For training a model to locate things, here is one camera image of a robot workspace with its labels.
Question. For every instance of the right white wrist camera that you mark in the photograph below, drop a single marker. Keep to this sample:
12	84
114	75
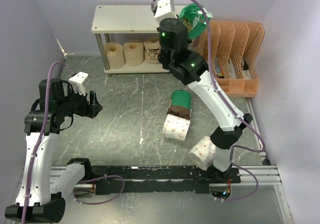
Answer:
163	9

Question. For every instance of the items in file organizer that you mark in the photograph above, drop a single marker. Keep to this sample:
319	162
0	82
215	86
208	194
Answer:
220	73

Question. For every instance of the white floral roll centre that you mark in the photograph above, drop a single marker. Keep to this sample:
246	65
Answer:
175	127

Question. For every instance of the brown cartoon roll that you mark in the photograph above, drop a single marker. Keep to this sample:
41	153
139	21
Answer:
152	50

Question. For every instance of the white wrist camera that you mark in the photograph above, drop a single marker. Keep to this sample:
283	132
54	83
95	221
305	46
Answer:
163	9
78	82

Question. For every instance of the orange plastic file organizer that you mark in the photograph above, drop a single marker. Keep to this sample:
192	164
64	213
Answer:
236	40

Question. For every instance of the white floral roll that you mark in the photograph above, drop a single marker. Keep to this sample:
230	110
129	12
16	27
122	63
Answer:
203	153
175	127

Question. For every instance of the beige two-tier shelf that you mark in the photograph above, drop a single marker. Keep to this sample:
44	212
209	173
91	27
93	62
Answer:
127	20

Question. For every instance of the plain brown roll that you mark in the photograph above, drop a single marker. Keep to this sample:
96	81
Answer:
115	55
133	53

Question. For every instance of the white floral roll right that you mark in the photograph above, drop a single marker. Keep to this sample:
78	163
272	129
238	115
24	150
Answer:
203	153

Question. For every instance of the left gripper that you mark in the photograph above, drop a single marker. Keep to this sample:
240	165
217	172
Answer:
90	110

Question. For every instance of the green brown roll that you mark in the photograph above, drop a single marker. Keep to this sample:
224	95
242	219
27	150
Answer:
180	104

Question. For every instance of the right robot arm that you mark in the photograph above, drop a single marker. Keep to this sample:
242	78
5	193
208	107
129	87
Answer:
192	70

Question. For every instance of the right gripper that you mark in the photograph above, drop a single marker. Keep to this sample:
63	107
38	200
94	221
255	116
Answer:
188	40

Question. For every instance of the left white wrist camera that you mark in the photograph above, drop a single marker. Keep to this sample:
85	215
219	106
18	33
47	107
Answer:
78	82

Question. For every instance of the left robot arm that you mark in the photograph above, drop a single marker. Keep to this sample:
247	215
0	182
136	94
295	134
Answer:
39	199

